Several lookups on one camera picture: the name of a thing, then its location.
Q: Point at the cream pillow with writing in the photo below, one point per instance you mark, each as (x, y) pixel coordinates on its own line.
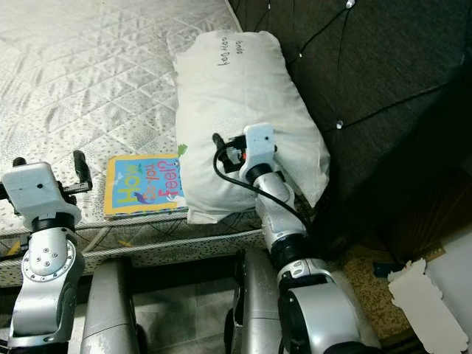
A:
(243, 96)

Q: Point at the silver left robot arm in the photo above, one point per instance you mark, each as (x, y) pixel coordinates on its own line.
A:
(48, 295)

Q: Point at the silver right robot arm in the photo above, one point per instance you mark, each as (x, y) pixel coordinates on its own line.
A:
(280, 214)

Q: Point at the grey quilted mattress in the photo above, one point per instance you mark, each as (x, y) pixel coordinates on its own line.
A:
(88, 74)

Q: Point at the grey left robot leg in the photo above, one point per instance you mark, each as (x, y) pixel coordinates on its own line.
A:
(114, 317)

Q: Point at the grey robot leg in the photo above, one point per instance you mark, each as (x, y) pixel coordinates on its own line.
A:
(258, 295)
(114, 317)

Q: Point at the grey right robot leg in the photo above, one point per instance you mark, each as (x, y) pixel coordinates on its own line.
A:
(258, 295)

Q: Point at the black tufted headboard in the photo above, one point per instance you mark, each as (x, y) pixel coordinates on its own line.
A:
(391, 74)

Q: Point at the brown speckled floor mat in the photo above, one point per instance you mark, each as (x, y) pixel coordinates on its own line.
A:
(365, 273)

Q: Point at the white jagged cardboard piece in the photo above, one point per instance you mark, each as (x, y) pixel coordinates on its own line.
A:
(417, 302)

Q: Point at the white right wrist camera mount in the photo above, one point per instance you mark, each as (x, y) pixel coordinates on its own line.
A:
(262, 144)

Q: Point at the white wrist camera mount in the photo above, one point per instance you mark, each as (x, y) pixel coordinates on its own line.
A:
(262, 144)
(37, 193)

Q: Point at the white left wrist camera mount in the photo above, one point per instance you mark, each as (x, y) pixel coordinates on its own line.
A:
(37, 193)

